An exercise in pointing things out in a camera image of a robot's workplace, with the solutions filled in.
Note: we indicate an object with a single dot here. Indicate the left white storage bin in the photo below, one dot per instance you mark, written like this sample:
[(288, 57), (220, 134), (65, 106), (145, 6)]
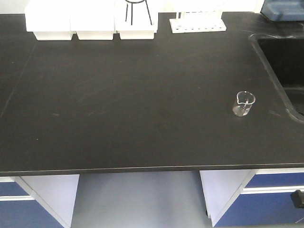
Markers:
[(48, 19)]

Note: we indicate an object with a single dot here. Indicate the black cabinet handle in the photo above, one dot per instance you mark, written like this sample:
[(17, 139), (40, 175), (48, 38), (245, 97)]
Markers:
[(297, 198)]

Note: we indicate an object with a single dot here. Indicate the left blue white cabinet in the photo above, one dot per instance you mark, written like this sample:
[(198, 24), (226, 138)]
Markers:
[(45, 201)]

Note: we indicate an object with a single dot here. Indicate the small clear glass beaker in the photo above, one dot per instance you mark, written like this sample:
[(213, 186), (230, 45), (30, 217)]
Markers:
[(243, 103)]

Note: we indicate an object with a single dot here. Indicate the blue white cabinet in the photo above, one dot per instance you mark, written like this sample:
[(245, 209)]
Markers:
[(252, 197), (45, 201)]

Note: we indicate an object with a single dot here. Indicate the white storage bin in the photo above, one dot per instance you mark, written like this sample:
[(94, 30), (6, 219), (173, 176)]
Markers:
[(48, 19), (126, 31), (93, 19)]

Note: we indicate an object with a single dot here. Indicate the black wire tripod stand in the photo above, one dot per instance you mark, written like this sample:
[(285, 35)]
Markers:
[(137, 12)]

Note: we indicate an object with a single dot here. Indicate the right blue white cabinet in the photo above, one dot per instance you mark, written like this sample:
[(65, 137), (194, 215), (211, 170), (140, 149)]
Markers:
[(252, 197)]

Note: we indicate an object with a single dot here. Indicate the middle white storage bin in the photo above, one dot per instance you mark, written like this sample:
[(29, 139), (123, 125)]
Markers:
[(93, 19)]

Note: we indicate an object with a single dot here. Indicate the right white storage bin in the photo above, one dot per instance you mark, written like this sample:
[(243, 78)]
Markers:
[(126, 31)]

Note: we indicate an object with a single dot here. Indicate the white test tube rack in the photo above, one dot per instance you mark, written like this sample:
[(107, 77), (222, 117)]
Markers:
[(197, 21)]

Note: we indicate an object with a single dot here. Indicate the black lab sink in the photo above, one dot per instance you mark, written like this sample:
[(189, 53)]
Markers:
[(283, 59)]

